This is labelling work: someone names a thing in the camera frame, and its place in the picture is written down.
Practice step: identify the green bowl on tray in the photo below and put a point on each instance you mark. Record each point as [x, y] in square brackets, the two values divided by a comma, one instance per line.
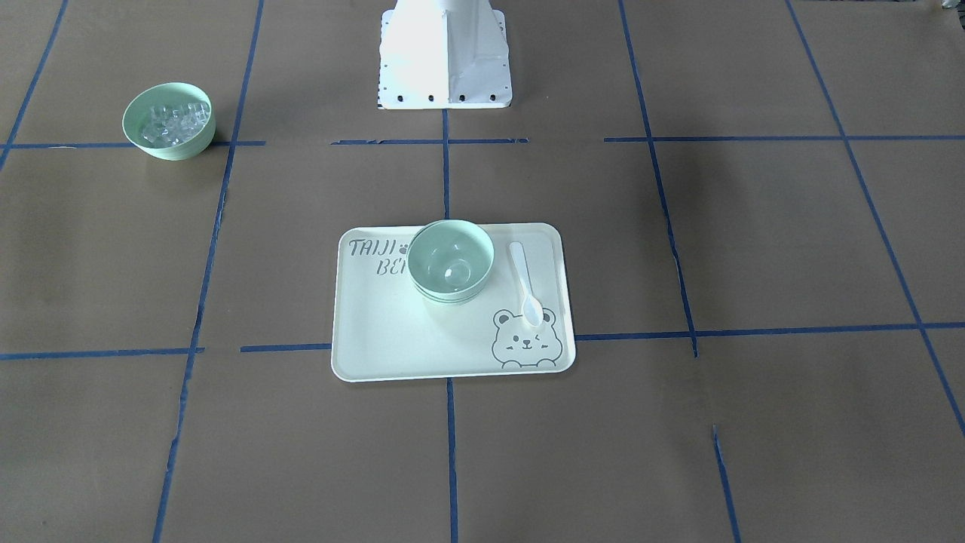
[442, 301]

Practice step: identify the white plastic spoon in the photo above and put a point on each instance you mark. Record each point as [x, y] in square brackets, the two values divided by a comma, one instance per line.
[530, 307]

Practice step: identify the cream bear tray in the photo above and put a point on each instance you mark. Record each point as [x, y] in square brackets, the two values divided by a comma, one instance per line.
[383, 328]

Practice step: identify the green bowl with ice cubes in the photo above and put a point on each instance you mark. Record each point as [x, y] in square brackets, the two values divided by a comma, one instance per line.
[171, 121]

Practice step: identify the white camera stand pillar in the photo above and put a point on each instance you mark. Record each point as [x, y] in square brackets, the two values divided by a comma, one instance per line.
[443, 55]

